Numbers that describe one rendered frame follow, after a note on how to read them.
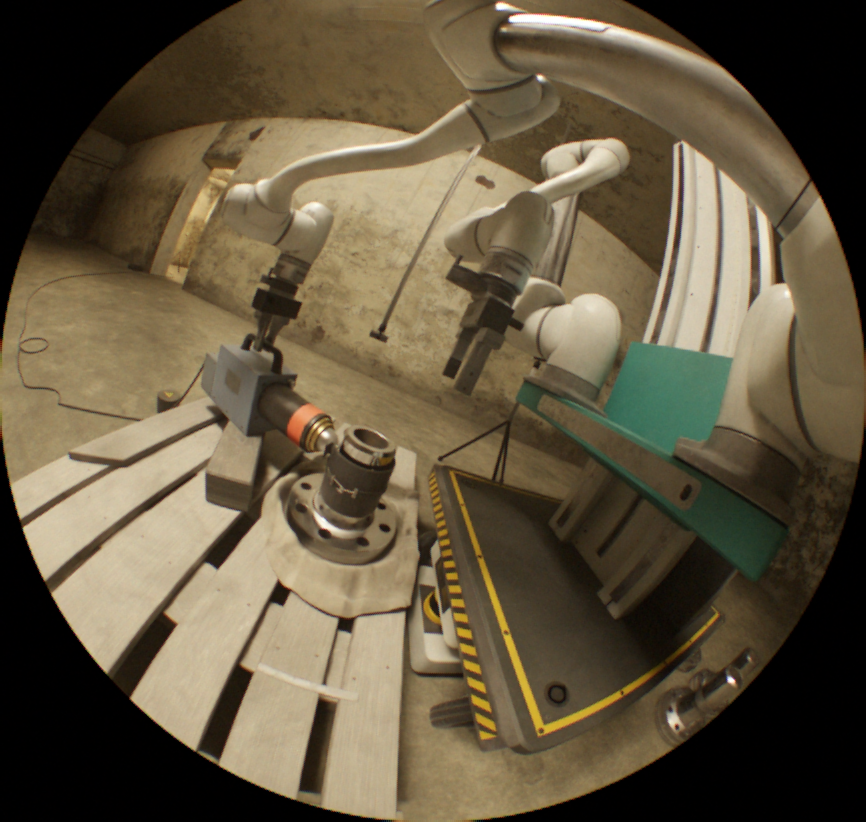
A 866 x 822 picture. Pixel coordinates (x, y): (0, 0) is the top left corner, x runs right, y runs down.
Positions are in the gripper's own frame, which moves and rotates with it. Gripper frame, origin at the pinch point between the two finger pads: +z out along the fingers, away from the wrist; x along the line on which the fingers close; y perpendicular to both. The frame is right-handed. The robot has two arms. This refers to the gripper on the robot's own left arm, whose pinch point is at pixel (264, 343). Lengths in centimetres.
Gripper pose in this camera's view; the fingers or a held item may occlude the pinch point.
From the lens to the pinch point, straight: 74.6
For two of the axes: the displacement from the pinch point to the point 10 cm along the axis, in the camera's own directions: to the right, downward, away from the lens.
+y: 8.7, 4.4, -2.1
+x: 2.6, -0.5, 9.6
